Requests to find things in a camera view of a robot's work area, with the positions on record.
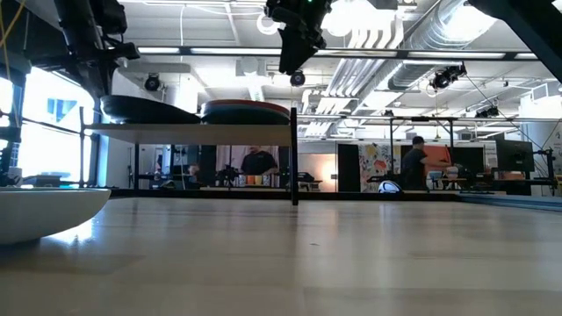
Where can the wooden shelf with black legs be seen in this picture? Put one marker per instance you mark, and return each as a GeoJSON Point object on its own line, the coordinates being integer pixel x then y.
{"type": "Point", "coordinates": [193, 134]}

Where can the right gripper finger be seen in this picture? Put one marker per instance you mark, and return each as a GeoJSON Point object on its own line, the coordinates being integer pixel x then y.
{"type": "Point", "coordinates": [290, 52]}
{"type": "Point", "coordinates": [307, 52]}

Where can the black computer monitor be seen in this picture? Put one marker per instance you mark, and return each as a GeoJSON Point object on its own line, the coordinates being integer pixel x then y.
{"type": "Point", "coordinates": [467, 160]}
{"type": "Point", "coordinates": [514, 155]}

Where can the dark desk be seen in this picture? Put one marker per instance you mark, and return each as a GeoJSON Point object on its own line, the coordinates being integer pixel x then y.
{"type": "Point", "coordinates": [518, 186]}

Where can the pale grey plate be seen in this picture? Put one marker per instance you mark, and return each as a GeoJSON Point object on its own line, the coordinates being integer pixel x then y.
{"type": "Point", "coordinates": [44, 215]}

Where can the person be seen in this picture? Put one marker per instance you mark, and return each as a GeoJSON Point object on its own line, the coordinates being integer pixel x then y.
{"type": "Point", "coordinates": [413, 164]}
{"type": "Point", "coordinates": [259, 163]}
{"type": "Point", "coordinates": [193, 171]}

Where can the black metal rig frame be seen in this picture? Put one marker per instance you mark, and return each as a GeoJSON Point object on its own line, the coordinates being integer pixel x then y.
{"type": "Point", "coordinates": [421, 118]}

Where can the round white pendant lamp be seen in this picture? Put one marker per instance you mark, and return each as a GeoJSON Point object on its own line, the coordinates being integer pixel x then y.
{"type": "Point", "coordinates": [263, 26]}

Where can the blue plate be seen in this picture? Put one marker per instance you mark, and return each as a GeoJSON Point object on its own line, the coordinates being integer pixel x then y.
{"type": "Point", "coordinates": [151, 117]}

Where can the black panel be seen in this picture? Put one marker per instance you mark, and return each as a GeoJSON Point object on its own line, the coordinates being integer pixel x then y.
{"type": "Point", "coordinates": [348, 167]}

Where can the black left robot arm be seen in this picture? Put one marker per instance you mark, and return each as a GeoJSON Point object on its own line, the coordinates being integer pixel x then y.
{"type": "Point", "coordinates": [74, 17]}

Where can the black background robot arm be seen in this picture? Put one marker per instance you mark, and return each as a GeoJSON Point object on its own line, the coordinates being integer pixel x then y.
{"type": "Point", "coordinates": [228, 173]}
{"type": "Point", "coordinates": [307, 177]}

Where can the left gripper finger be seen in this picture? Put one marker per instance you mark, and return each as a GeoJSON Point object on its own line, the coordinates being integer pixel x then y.
{"type": "Point", "coordinates": [96, 76]}

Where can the large window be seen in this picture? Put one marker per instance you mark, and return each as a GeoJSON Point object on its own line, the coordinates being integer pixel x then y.
{"type": "Point", "coordinates": [52, 149]}

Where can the long ceiling light strip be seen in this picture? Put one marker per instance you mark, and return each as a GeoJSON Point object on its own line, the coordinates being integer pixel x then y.
{"type": "Point", "coordinates": [219, 51]}

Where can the silver ventilation duct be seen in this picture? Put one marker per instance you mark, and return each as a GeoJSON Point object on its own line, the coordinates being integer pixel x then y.
{"type": "Point", "coordinates": [421, 66]}

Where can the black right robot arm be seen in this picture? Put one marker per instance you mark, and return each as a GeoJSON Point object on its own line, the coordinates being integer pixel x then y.
{"type": "Point", "coordinates": [535, 26]}

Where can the black stand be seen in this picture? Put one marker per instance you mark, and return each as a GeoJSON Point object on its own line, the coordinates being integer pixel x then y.
{"type": "Point", "coordinates": [549, 171]}

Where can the orange panel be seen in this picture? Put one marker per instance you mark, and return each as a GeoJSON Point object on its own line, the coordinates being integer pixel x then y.
{"type": "Point", "coordinates": [439, 155]}

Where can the black ceiling spotlight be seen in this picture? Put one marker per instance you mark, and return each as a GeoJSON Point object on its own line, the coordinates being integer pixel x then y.
{"type": "Point", "coordinates": [489, 112]}
{"type": "Point", "coordinates": [297, 79]}
{"type": "Point", "coordinates": [152, 82]}
{"type": "Point", "coordinates": [445, 78]}

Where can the orange cup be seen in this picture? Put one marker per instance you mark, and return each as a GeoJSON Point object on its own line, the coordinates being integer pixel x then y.
{"type": "Point", "coordinates": [250, 180]}

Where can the black aluminium table frame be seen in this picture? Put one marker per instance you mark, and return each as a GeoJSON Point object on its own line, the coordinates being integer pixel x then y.
{"type": "Point", "coordinates": [518, 202]}

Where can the white and black ball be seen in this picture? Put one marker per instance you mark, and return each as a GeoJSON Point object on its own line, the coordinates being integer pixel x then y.
{"type": "Point", "coordinates": [389, 187]}

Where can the floral patterned cloth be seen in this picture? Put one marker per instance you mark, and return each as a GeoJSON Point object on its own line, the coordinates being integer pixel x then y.
{"type": "Point", "coordinates": [373, 164]}

